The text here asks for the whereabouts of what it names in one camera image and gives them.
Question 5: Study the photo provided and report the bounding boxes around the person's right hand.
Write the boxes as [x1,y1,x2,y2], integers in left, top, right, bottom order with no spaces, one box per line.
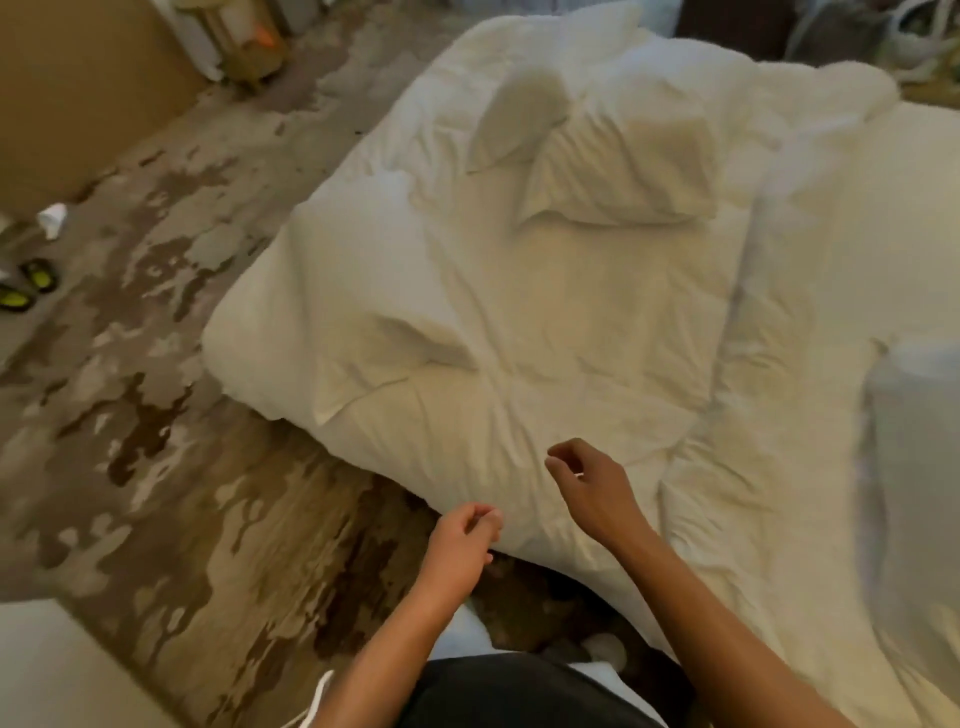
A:
[544,438,652,545]

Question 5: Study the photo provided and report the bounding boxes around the person's left hand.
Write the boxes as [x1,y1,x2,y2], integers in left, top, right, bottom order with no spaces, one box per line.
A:
[414,503,504,600]

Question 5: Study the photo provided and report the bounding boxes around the person's right forearm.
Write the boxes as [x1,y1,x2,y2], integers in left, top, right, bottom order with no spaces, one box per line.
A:
[600,521,856,728]

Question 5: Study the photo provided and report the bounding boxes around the person's left forearm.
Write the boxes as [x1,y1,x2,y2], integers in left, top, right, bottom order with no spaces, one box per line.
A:
[311,581,481,728]

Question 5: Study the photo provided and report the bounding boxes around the white duvet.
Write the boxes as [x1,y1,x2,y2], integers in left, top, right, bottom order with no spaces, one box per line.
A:
[201,0,960,728]

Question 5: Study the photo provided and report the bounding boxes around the flat white pillowcase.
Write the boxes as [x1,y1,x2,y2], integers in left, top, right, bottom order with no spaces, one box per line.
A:
[311,315,481,429]

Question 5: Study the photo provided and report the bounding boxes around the person's dark shorts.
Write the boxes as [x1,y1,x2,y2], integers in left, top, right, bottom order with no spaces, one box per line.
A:
[393,654,669,728]

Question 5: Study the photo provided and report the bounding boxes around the person's white sock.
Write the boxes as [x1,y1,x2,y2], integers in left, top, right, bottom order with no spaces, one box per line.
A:
[581,633,630,672]

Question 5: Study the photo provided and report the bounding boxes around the large white pillow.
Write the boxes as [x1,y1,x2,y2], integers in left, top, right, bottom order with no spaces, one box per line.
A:
[513,93,721,230]

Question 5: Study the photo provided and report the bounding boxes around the small white pillow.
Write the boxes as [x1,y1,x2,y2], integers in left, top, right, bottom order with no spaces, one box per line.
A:
[465,63,575,175]

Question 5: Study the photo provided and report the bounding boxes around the white folded cloth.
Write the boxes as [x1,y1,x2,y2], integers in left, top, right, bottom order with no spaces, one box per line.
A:
[862,337,960,646]

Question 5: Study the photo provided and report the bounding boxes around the white bed sheet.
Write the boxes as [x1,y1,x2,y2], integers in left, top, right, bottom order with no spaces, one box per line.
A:
[738,63,960,354]

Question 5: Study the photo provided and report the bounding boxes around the tan bag with orange tag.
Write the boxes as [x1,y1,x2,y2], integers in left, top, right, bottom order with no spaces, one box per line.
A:
[172,0,290,84]

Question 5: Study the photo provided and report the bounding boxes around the white drawstring cord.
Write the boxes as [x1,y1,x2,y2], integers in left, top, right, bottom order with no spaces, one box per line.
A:
[281,669,336,728]

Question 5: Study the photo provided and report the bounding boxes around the grey bag with white straps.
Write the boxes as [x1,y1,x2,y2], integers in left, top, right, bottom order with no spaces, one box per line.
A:
[783,0,960,85]

